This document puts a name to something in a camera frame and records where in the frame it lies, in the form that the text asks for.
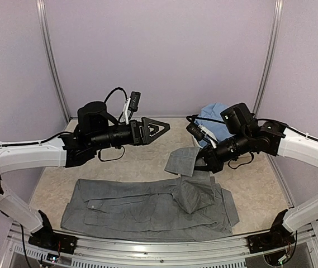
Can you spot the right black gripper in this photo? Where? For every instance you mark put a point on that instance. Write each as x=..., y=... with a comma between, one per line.
x=214, y=162

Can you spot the light blue shirt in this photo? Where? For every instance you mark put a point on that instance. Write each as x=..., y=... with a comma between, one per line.
x=212, y=111

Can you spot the aluminium frame post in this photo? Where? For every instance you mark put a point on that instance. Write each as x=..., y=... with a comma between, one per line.
x=44, y=27
x=272, y=43

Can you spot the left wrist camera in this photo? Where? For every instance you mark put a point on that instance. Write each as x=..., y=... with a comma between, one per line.
x=131, y=106

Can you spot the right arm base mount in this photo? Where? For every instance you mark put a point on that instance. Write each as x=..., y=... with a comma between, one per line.
x=269, y=241

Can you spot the left aluminium frame post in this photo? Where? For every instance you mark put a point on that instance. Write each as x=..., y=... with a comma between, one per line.
x=44, y=27

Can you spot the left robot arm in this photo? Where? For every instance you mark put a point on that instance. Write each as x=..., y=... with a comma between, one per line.
x=96, y=130

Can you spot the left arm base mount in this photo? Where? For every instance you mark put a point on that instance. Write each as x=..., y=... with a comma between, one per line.
x=58, y=242

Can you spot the grey long sleeve shirt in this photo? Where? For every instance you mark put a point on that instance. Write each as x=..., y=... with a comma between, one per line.
x=190, y=207

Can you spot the right aluminium frame post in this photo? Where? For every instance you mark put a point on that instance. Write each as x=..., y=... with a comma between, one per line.
x=272, y=43

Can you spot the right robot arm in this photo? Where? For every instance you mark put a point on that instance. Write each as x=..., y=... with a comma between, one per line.
x=273, y=138

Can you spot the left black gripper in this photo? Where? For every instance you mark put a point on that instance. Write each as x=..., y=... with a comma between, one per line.
x=146, y=138

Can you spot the front aluminium rail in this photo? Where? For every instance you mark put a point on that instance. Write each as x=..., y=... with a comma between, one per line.
x=96, y=252

